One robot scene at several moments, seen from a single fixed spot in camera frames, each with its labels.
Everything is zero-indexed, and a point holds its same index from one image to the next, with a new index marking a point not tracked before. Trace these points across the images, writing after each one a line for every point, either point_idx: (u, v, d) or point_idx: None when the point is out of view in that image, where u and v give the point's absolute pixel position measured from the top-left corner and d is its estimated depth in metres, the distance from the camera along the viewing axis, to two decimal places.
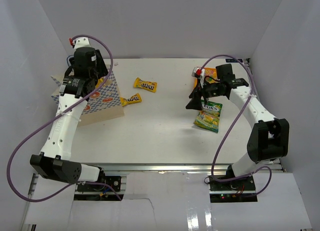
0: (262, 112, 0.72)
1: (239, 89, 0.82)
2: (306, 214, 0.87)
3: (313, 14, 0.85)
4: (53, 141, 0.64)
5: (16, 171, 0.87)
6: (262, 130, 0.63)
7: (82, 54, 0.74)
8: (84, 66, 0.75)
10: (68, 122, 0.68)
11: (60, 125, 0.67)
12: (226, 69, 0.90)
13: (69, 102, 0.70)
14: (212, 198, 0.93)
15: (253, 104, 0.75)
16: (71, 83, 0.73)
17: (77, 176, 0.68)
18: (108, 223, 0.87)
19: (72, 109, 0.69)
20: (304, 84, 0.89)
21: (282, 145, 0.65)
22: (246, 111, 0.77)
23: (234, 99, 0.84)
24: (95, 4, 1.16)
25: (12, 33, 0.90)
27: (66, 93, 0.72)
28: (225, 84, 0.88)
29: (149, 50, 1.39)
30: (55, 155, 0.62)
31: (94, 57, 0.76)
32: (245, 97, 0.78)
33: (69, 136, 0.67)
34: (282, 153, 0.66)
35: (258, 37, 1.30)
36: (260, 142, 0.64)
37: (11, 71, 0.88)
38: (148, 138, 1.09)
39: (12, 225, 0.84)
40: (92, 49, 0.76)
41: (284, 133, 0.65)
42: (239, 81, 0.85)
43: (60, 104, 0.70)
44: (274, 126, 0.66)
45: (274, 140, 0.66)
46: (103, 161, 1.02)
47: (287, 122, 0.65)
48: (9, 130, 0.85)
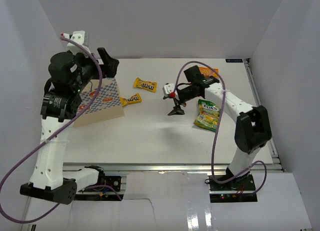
0: (240, 103, 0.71)
1: (213, 87, 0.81)
2: (306, 214, 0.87)
3: (313, 14, 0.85)
4: (41, 171, 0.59)
5: (16, 171, 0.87)
6: (246, 121, 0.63)
7: (57, 67, 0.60)
8: (65, 82, 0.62)
10: (55, 150, 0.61)
11: (46, 153, 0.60)
12: (194, 71, 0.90)
13: (53, 126, 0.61)
14: (212, 198, 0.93)
15: (230, 98, 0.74)
16: (52, 103, 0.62)
17: (73, 195, 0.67)
18: (108, 223, 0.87)
19: (57, 134, 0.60)
20: (304, 84, 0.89)
21: (266, 130, 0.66)
22: (224, 106, 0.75)
23: (211, 97, 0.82)
24: (95, 4, 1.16)
25: (12, 33, 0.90)
27: (47, 115, 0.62)
28: (197, 85, 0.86)
29: (149, 50, 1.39)
30: (44, 186, 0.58)
31: (73, 68, 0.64)
32: (220, 93, 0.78)
33: (58, 163, 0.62)
34: (268, 137, 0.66)
35: (257, 38, 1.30)
36: (247, 133, 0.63)
37: (12, 71, 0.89)
38: (149, 138, 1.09)
39: (13, 225, 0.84)
40: (70, 59, 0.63)
41: (265, 118, 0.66)
42: (210, 80, 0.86)
43: (44, 130, 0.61)
44: (254, 114, 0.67)
45: (257, 127, 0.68)
46: (103, 161, 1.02)
47: (265, 107, 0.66)
48: (9, 130, 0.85)
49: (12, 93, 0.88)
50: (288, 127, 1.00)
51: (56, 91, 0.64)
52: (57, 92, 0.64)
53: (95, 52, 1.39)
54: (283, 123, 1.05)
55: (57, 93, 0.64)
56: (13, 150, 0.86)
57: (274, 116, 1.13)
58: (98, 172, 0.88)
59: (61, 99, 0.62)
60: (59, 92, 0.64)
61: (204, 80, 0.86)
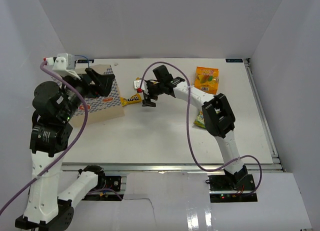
0: (204, 94, 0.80)
1: (179, 86, 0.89)
2: (306, 214, 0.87)
3: (313, 14, 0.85)
4: (35, 206, 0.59)
5: (16, 171, 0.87)
6: (209, 109, 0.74)
7: (43, 101, 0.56)
8: (53, 115, 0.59)
10: (48, 185, 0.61)
11: (38, 189, 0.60)
12: (164, 71, 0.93)
13: (43, 161, 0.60)
14: (212, 198, 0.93)
15: (195, 92, 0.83)
16: (41, 137, 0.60)
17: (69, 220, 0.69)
18: (108, 223, 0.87)
19: (48, 169, 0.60)
20: (304, 84, 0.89)
21: (229, 113, 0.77)
22: (191, 100, 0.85)
23: (180, 96, 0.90)
24: (95, 4, 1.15)
25: (12, 32, 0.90)
27: (37, 149, 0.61)
28: (167, 87, 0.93)
29: (149, 50, 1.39)
30: (39, 221, 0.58)
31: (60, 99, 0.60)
32: (186, 90, 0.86)
33: (51, 196, 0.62)
34: (231, 119, 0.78)
35: (258, 37, 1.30)
36: (212, 119, 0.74)
37: (12, 71, 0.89)
38: (148, 138, 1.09)
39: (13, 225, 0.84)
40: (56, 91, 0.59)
41: (225, 104, 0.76)
42: (177, 80, 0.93)
43: (34, 164, 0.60)
44: (217, 102, 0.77)
45: (222, 112, 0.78)
46: (103, 161, 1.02)
47: (224, 94, 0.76)
48: (9, 130, 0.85)
49: (12, 93, 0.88)
50: (288, 127, 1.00)
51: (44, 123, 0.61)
52: (46, 123, 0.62)
53: (95, 52, 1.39)
54: (283, 123, 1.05)
55: (46, 125, 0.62)
56: (12, 150, 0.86)
57: (274, 116, 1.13)
58: (97, 176, 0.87)
59: (49, 133, 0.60)
60: (48, 123, 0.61)
61: (172, 80, 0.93)
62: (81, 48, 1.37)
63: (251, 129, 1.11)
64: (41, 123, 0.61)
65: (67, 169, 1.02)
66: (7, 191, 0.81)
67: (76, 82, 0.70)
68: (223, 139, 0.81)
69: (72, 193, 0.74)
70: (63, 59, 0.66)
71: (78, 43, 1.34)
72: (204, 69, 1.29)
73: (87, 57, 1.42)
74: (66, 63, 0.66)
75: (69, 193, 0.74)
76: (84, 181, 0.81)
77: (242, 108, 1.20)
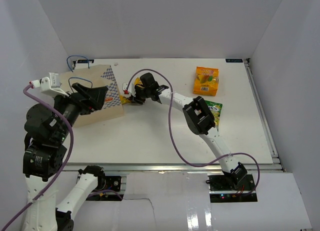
0: (184, 98, 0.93)
1: (164, 92, 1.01)
2: (306, 214, 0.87)
3: (313, 14, 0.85)
4: (33, 227, 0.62)
5: (16, 171, 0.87)
6: (189, 111, 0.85)
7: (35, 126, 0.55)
8: (45, 138, 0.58)
10: (44, 206, 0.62)
11: (35, 212, 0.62)
12: (150, 80, 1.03)
13: (38, 185, 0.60)
14: (212, 198, 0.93)
15: (177, 96, 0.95)
16: (34, 162, 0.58)
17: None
18: (108, 223, 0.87)
19: (44, 192, 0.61)
20: (304, 84, 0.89)
21: (207, 112, 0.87)
22: (174, 104, 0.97)
23: (164, 101, 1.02)
24: (95, 4, 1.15)
25: (12, 33, 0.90)
27: (31, 173, 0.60)
28: (153, 94, 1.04)
29: (149, 50, 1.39)
30: None
31: (53, 122, 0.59)
32: (169, 95, 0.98)
33: (48, 216, 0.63)
34: (211, 117, 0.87)
35: (258, 37, 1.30)
36: (192, 119, 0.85)
37: (12, 71, 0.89)
38: (148, 138, 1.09)
39: (14, 225, 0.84)
40: (48, 113, 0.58)
41: (204, 105, 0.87)
42: (162, 88, 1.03)
43: (29, 188, 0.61)
44: (196, 104, 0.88)
45: (202, 113, 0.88)
46: (103, 161, 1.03)
47: (202, 97, 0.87)
48: (9, 130, 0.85)
49: (12, 93, 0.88)
50: (288, 127, 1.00)
51: (36, 146, 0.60)
52: (38, 146, 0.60)
53: (95, 52, 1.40)
54: (283, 123, 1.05)
55: (38, 148, 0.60)
56: (13, 151, 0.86)
57: (274, 116, 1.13)
58: (96, 178, 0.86)
59: (42, 157, 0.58)
60: (40, 147, 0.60)
61: (157, 89, 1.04)
62: (81, 48, 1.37)
63: (251, 129, 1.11)
64: (34, 147, 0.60)
65: (68, 169, 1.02)
66: (7, 191, 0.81)
67: (66, 101, 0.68)
68: (207, 136, 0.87)
69: (71, 203, 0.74)
70: (47, 79, 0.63)
71: (78, 43, 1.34)
72: (204, 69, 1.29)
73: (87, 57, 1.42)
74: (51, 84, 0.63)
75: (69, 203, 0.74)
76: (83, 186, 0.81)
77: (242, 108, 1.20)
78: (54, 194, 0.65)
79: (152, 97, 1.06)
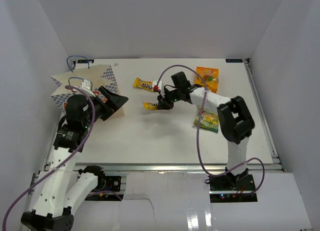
0: (220, 98, 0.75)
1: (196, 91, 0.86)
2: (306, 214, 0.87)
3: (313, 14, 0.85)
4: (45, 198, 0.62)
5: (16, 171, 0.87)
6: (225, 111, 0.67)
7: (73, 107, 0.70)
8: (77, 118, 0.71)
10: (61, 179, 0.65)
11: (52, 184, 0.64)
12: (181, 78, 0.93)
13: (63, 155, 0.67)
14: (212, 198, 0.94)
15: (211, 96, 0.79)
16: (65, 136, 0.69)
17: (69, 227, 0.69)
18: (108, 223, 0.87)
19: (66, 163, 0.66)
20: (304, 84, 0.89)
21: (248, 117, 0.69)
22: (206, 104, 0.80)
23: (196, 101, 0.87)
24: (95, 4, 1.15)
25: (11, 32, 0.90)
27: (59, 146, 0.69)
28: (183, 93, 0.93)
29: (149, 51, 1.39)
30: (46, 213, 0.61)
31: (85, 107, 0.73)
32: (202, 94, 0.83)
33: (62, 190, 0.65)
34: (250, 124, 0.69)
35: (258, 37, 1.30)
36: (228, 122, 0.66)
37: (12, 71, 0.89)
38: (148, 138, 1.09)
39: (13, 225, 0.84)
40: (83, 100, 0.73)
41: (244, 107, 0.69)
42: (195, 87, 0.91)
43: (54, 159, 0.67)
44: (234, 105, 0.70)
45: (239, 117, 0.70)
46: (103, 161, 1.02)
47: (242, 96, 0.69)
48: (9, 130, 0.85)
49: (12, 92, 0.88)
50: (288, 127, 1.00)
51: (68, 126, 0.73)
52: (69, 126, 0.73)
53: (95, 52, 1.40)
54: (283, 123, 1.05)
55: (69, 128, 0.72)
56: (13, 151, 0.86)
57: (274, 116, 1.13)
58: (97, 178, 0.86)
59: (73, 132, 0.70)
60: (71, 127, 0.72)
61: (189, 87, 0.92)
62: (81, 48, 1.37)
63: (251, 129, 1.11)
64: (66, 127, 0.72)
65: None
66: (7, 191, 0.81)
67: (94, 101, 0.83)
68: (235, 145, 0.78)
69: (71, 198, 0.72)
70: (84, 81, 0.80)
71: (78, 43, 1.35)
72: (204, 69, 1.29)
73: (87, 57, 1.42)
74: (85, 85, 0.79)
75: (69, 198, 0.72)
76: (83, 184, 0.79)
77: None
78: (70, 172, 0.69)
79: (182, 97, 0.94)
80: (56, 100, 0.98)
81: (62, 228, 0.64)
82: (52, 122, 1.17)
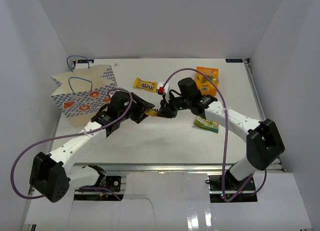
0: (246, 120, 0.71)
1: (213, 106, 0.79)
2: (306, 214, 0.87)
3: (313, 15, 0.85)
4: (64, 149, 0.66)
5: (16, 171, 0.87)
6: (256, 139, 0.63)
7: (118, 98, 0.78)
8: (117, 108, 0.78)
10: (85, 143, 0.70)
11: (77, 141, 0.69)
12: (193, 88, 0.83)
13: (94, 127, 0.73)
14: (212, 198, 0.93)
15: (233, 116, 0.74)
16: (102, 117, 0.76)
17: (59, 196, 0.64)
18: (108, 223, 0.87)
19: (94, 133, 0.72)
20: (304, 85, 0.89)
21: (278, 143, 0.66)
22: (229, 126, 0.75)
23: (212, 118, 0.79)
24: (95, 4, 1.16)
25: (12, 33, 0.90)
27: (95, 121, 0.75)
28: (195, 106, 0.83)
29: (149, 51, 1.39)
30: (58, 160, 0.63)
31: (127, 103, 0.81)
32: (222, 113, 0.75)
33: (79, 152, 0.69)
34: (280, 149, 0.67)
35: (258, 37, 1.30)
36: (259, 149, 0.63)
37: (12, 71, 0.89)
38: (149, 137, 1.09)
39: (13, 225, 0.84)
40: (127, 96, 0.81)
41: (273, 130, 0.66)
42: (208, 99, 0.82)
43: (86, 126, 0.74)
44: (262, 128, 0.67)
45: (268, 140, 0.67)
46: (103, 161, 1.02)
47: (271, 119, 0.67)
48: (9, 131, 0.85)
49: (12, 93, 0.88)
50: (288, 127, 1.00)
51: (107, 111, 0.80)
52: (108, 113, 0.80)
53: (94, 52, 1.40)
54: (283, 123, 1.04)
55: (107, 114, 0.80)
56: (13, 151, 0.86)
57: (274, 116, 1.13)
58: (98, 176, 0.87)
59: (109, 117, 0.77)
60: (108, 114, 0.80)
61: (201, 99, 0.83)
62: (81, 48, 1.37)
63: None
64: (104, 112, 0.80)
65: None
66: (6, 191, 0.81)
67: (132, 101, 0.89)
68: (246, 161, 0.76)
69: (73, 174, 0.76)
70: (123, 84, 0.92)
71: (78, 44, 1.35)
72: (204, 69, 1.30)
73: (87, 57, 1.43)
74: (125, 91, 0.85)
75: (71, 174, 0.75)
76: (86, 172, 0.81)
77: (242, 108, 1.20)
78: (90, 145, 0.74)
79: (193, 110, 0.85)
80: (56, 100, 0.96)
81: (57, 188, 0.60)
82: (52, 122, 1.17)
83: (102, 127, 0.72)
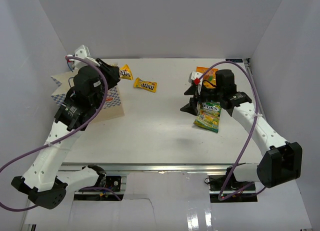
0: (272, 134, 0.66)
1: (243, 107, 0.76)
2: (306, 215, 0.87)
3: (313, 15, 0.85)
4: (35, 171, 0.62)
5: (16, 171, 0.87)
6: (275, 158, 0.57)
7: (82, 82, 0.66)
8: (86, 94, 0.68)
10: (55, 155, 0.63)
11: (45, 156, 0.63)
12: (229, 80, 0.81)
13: (60, 131, 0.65)
14: (212, 198, 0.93)
15: (260, 125, 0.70)
16: (68, 111, 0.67)
17: (59, 201, 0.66)
18: (108, 223, 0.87)
19: (61, 140, 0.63)
20: (304, 85, 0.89)
21: (296, 169, 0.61)
22: (253, 134, 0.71)
23: (239, 119, 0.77)
24: (95, 4, 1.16)
25: (12, 33, 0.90)
27: (60, 119, 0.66)
28: (225, 100, 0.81)
29: (149, 51, 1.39)
30: (33, 186, 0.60)
31: (97, 83, 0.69)
32: (251, 117, 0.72)
33: (53, 166, 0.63)
34: (294, 175, 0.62)
35: (257, 38, 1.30)
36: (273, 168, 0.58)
37: (12, 71, 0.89)
38: (148, 137, 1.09)
39: (13, 226, 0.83)
40: (96, 75, 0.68)
41: (297, 155, 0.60)
42: (242, 96, 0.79)
43: (51, 132, 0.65)
44: (285, 149, 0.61)
45: (286, 162, 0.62)
46: (103, 161, 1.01)
47: (298, 143, 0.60)
48: (9, 131, 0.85)
49: (12, 93, 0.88)
50: (288, 127, 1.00)
51: (75, 99, 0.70)
52: (76, 99, 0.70)
53: (94, 52, 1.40)
54: (283, 123, 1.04)
55: (75, 101, 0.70)
56: (13, 150, 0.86)
57: (274, 117, 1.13)
58: (98, 176, 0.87)
59: (76, 108, 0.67)
60: (78, 102, 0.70)
61: (235, 95, 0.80)
62: None
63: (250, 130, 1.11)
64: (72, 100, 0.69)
65: (67, 168, 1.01)
66: (6, 192, 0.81)
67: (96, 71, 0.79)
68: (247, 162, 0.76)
69: (71, 178, 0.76)
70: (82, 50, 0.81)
71: (78, 43, 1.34)
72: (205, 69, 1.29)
73: None
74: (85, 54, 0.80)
75: (68, 178, 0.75)
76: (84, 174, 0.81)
77: None
78: (65, 150, 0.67)
79: (222, 103, 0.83)
80: (56, 100, 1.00)
81: (46, 202, 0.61)
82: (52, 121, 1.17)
83: (67, 134, 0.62)
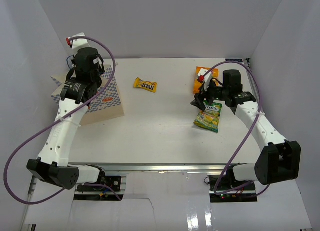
0: (272, 132, 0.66)
1: (247, 105, 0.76)
2: (306, 214, 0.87)
3: (313, 16, 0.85)
4: (51, 147, 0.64)
5: (16, 171, 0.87)
6: (273, 153, 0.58)
7: (83, 58, 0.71)
8: (87, 70, 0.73)
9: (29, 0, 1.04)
10: (67, 129, 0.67)
11: (59, 131, 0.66)
12: (235, 79, 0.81)
13: (69, 107, 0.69)
14: (212, 198, 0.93)
15: (262, 123, 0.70)
16: (72, 87, 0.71)
17: (75, 181, 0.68)
18: (108, 223, 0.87)
19: (72, 115, 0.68)
20: (304, 85, 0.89)
21: (293, 169, 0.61)
22: (254, 130, 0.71)
23: (242, 116, 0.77)
24: (95, 4, 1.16)
25: (12, 33, 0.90)
27: (66, 97, 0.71)
28: (230, 98, 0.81)
29: (149, 50, 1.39)
30: (51, 162, 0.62)
31: (96, 60, 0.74)
32: (253, 115, 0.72)
33: (67, 141, 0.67)
34: (291, 176, 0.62)
35: (257, 38, 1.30)
36: (271, 164, 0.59)
37: (12, 72, 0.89)
38: (149, 137, 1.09)
39: (13, 225, 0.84)
40: (94, 52, 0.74)
41: (296, 155, 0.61)
42: (246, 95, 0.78)
43: (60, 109, 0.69)
44: (285, 147, 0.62)
45: (285, 162, 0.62)
46: (103, 161, 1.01)
47: (296, 141, 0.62)
48: (9, 131, 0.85)
49: (11, 93, 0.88)
50: (288, 127, 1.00)
51: (76, 78, 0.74)
52: (78, 77, 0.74)
53: None
54: (283, 123, 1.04)
55: (77, 79, 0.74)
56: (13, 149, 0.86)
57: (274, 116, 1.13)
58: (98, 173, 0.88)
59: (81, 84, 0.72)
60: (80, 79, 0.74)
61: (239, 94, 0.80)
62: None
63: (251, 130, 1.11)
64: (74, 79, 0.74)
65: None
66: (6, 192, 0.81)
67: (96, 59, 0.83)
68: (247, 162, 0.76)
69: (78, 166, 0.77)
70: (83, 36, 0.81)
71: None
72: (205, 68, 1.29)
73: None
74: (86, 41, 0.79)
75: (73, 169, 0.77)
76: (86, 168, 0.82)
77: None
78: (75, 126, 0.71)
79: (227, 101, 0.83)
80: (56, 100, 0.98)
81: (66, 180, 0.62)
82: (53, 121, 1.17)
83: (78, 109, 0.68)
